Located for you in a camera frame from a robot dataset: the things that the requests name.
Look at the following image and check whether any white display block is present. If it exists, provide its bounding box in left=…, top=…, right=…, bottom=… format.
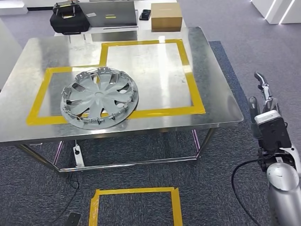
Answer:
left=250, top=0, right=301, bottom=25

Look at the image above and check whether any yellow floor tape square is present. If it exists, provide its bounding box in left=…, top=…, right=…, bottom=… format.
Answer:
left=88, top=187, right=183, bottom=226

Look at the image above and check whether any white table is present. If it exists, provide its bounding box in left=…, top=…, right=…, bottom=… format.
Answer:
left=54, top=0, right=186, bottom=36

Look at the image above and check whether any brown cardboard box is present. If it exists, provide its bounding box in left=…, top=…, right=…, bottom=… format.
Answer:
left=150, top=2, right=183, bottom=32

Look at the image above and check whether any black smartphone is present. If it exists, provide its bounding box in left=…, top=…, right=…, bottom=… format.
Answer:
left=139, top=9, right=152, bottom=21

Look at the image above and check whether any grey wheel hubcap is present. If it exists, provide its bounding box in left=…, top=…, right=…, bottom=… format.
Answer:
left=60, top=67, right=139, bottom=131

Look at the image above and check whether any black floor cable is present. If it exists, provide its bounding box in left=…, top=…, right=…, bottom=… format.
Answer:
left=56, top=169, right=81, bottom=216

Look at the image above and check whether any steel workbench table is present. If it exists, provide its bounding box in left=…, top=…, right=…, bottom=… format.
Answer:
left=0, top=26, right=244, bottom=180

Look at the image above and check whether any white power strip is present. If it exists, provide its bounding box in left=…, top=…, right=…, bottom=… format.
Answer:
left=72, top=144, right=85, bottom=168

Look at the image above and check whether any grey laptop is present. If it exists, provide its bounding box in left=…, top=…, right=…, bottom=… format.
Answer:
left=78, top=0, right=139, bottom=30

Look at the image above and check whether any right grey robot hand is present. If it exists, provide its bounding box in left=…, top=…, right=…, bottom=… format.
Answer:
left=248, top=72, right=282, bottom=138

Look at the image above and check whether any black carry bag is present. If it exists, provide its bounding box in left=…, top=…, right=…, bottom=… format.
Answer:
left=49, top=0, right=91, bottom=35

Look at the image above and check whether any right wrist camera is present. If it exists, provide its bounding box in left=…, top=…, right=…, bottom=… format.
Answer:
left=254, top=110, right=293, bottom=154

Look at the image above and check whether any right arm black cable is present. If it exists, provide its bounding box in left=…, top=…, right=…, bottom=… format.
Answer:
left=231, top=157, right=271, bottom=226

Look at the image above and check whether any white low block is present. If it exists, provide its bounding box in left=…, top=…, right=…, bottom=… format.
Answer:
left=0, top=0, right=28, bottom=16

